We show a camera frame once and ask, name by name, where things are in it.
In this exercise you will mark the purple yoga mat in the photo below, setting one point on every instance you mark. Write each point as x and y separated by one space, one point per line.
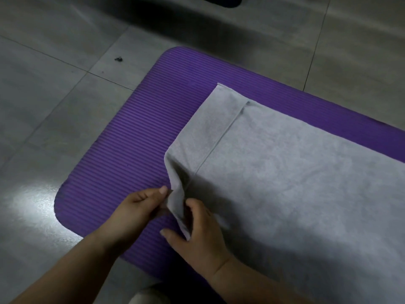
133 139

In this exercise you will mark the person's right hand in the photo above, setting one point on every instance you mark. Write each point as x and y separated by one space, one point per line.
205 246

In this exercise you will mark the person's white shoe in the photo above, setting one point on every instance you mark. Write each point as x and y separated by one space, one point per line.
148 296

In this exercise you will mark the person's left forearm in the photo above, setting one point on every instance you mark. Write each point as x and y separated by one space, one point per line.
69 272

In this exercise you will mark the black equipment foot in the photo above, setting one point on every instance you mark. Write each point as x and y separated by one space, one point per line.
221 1

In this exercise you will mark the light grey tagged towel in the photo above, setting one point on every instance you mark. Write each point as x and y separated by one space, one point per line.
300 186

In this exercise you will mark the person's left hand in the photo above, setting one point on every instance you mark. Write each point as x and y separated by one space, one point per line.
129 218

